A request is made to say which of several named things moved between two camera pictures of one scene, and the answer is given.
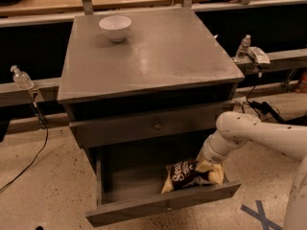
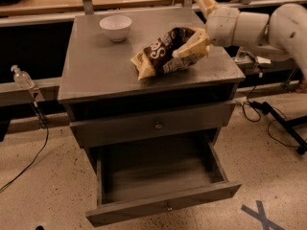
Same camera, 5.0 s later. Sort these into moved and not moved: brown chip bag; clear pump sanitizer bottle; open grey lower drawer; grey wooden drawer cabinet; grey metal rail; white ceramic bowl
Moved: brown chip bag
Not moved: grey wooden drawer cabinet; grey metal rail; clear pump sanitizer bottle; white ceramic bowl; open grey lower drawer
